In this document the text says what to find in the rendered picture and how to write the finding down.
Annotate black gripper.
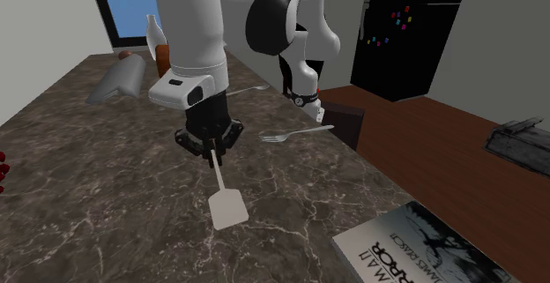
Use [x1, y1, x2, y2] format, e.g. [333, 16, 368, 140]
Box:
[173, 90, 245, 169]

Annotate white spatula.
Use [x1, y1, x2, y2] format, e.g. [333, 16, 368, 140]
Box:
[207, 147, 250, 232]

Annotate silver spoon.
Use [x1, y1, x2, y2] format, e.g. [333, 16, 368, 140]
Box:
[226, 84, 271, 98]

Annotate silver fork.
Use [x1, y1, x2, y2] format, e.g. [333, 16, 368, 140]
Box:
[257, 124, 336, 144]

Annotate grey dustpan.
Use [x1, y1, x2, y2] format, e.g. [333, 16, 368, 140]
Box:
[84, 52, 147, 106]

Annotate white bottle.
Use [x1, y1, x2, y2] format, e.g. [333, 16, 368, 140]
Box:
[145, 13, 169, 63]

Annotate black framed window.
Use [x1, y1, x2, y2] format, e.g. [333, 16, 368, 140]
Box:
[85, 0, 256, 49]

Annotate red berries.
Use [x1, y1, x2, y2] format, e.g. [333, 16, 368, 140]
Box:
[0, 150, 11, 196]

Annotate black fridge with magnets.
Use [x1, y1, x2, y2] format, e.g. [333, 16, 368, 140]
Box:
[349, 0, 473, 103]

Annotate grey book with black lettering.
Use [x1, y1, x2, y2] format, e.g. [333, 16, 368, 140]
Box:
[331, 199, 524, 283]

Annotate dark grey box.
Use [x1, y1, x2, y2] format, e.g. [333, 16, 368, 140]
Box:
[482, 115, 550, 176]

